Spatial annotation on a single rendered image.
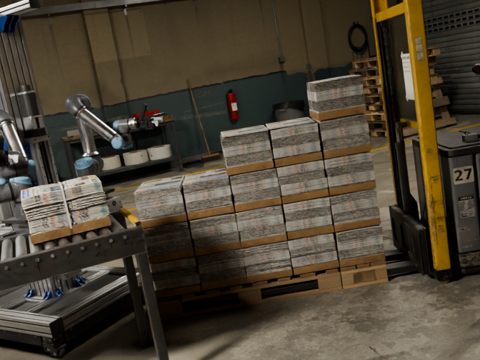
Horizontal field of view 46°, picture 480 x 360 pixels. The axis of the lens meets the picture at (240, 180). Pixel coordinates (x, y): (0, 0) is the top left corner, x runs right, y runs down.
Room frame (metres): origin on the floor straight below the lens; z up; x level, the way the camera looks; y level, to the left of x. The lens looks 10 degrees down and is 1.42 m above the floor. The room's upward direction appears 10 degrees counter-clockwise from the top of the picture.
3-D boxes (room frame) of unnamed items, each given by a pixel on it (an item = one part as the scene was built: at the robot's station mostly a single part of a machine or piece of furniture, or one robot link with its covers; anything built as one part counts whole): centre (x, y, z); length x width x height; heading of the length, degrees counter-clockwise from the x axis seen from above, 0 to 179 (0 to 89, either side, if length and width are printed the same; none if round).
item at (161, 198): (3.56, 0.06, 0.42); 1.17 x 0.39 x 0.83; 89
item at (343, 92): (3.56, -0.66, 0.65); 0.39 x 0.30 x 1.29; 179
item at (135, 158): (9.45, 1.83, 0.55); 1.80 x 0.70 x 1.09; 110
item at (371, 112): (9.73, -2.88, 0.65); 1.33 x 0.94 x 1.30; 114
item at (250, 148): (3.56, -0.07, 0.95); 0.38 x 0.29 x 0.23; 1
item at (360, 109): (3.55, -0.66, 0.63); 0.38 x 0.29 x 0.97; 179
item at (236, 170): (3.56, -0.07, 0.86); 0.38 x 0.29 x 0.04; 1
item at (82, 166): (3.74, 0.99, 0.98); 0.13 x 0.12 x 0.14; 171
